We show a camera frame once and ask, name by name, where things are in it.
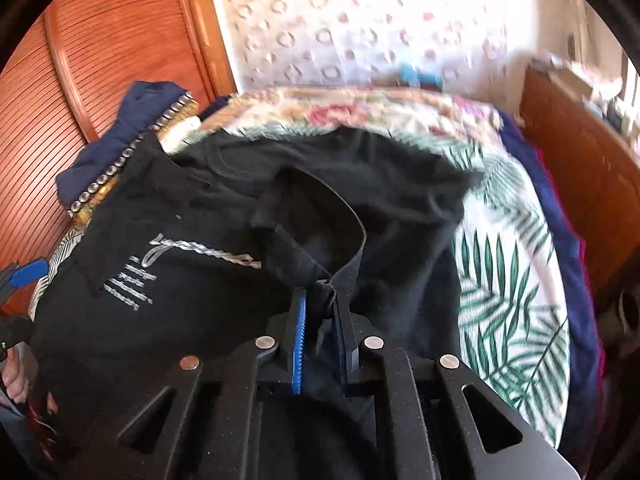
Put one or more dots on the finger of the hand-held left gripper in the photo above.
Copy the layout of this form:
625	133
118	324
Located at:
25	272

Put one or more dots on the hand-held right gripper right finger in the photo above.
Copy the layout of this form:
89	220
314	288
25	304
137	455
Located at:
348	355

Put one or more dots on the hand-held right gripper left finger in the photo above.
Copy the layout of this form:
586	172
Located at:
298	345

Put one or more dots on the black t-shirt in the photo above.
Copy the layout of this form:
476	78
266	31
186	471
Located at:
200	210

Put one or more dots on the person's left hand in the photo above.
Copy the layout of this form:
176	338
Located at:
14	377

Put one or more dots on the palm leaf print sheet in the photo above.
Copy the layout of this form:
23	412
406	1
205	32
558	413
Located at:
505	285

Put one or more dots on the navy blue folded garment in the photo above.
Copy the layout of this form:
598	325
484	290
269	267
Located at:
135	110

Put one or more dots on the studded gold cushion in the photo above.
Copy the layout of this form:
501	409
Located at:
175	112

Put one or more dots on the wooden louvered wardrobe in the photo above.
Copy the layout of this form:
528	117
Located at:
100	60

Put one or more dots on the floral blanket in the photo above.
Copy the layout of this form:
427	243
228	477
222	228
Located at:
350	110

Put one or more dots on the navy blue blanket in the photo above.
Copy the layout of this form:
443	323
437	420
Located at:
560	220

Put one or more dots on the red blanket edge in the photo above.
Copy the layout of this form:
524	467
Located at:
607	375

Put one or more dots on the grey round tube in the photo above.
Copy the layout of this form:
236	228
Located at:
622	312

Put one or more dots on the small blue object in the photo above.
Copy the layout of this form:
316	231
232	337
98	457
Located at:
412	76

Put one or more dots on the wooden sideboard cabinet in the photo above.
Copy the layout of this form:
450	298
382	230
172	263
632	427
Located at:
575	160

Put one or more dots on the pile of small sideboard things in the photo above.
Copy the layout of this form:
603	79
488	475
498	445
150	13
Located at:
580	77

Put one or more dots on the circle print wall cloth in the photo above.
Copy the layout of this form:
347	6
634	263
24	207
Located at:
350	20

